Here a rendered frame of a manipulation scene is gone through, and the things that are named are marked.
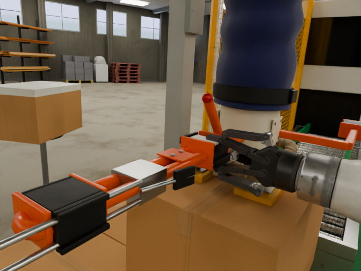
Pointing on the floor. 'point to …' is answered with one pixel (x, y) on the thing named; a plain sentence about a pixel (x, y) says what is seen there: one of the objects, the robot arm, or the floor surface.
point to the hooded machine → (100, 70)
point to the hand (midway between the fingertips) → (205, 149)
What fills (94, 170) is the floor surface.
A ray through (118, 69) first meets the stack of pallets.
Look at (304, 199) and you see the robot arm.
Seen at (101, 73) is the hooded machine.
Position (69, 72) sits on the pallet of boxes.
